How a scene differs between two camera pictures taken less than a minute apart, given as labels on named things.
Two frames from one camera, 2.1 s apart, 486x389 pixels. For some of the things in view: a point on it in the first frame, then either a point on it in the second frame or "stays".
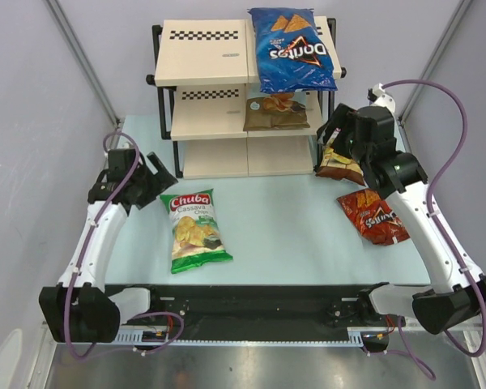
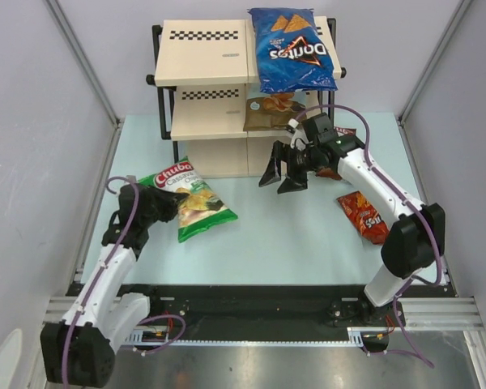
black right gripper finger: [342, 113] -> [273, 172]
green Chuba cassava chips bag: [196, 240] -> [199, 211]
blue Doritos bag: [292, 51] stays
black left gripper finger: [164, 178] -> [168, 198]
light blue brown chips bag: [274, 112] stays
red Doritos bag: [375, 219] stays
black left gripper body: [147, 189] -> [154, 211]
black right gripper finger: [343, 145] -> [296, 180]
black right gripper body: [360, 156] -> [308, 157]
